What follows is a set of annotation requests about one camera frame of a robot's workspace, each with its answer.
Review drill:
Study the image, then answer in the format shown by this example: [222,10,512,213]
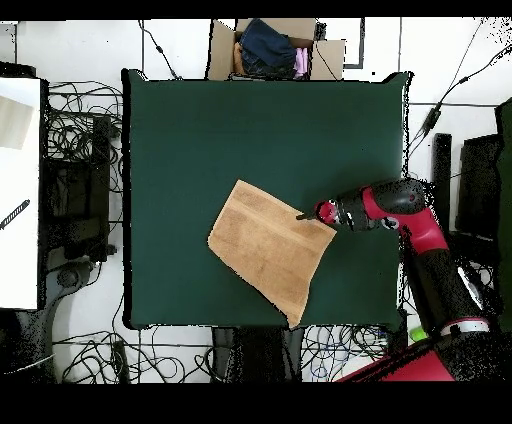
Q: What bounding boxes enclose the tan terry towel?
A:
[206,179,338,330]

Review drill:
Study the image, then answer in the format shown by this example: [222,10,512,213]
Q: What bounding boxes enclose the black flat device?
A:
[0,61,37,79]

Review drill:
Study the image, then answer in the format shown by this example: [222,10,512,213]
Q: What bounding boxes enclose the dark green table cloth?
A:
[121,68,413,331]

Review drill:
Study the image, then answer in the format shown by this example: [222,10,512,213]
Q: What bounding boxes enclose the pink garment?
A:
[293,46,311,79]

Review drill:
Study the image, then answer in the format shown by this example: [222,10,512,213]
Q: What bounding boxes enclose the tan garment in box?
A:
[232,41,247,76]

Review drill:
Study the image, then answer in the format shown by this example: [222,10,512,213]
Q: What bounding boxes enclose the dark blue jeans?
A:
[238,18,298,79]

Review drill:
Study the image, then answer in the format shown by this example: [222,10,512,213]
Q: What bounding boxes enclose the open cardboard box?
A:
[205,17,347,82]

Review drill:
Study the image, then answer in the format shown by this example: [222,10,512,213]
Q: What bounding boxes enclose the black power strip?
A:
[110,339,130,383]

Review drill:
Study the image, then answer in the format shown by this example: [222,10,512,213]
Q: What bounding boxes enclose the white desk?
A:
[0,77,43,311]

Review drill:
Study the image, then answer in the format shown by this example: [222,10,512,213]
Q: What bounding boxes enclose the beige paper sheet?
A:
[0,95,35,151]

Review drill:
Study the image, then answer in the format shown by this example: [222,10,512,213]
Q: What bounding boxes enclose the tangle of black cables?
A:
[45,79,124,193]
[301,324,391,381]
[51,325,215,383]

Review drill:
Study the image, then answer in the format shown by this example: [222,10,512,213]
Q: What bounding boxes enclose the black cable with adapter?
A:
[407,42,512,161]

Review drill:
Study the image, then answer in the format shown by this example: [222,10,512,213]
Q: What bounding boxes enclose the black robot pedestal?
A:
[211,326,305,383]

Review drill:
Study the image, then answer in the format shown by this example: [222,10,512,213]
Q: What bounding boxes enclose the black metal frame piece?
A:
[342,17,366,70]

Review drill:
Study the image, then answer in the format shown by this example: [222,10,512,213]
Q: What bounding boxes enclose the black cable with inline plug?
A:
[137,19,183,81]

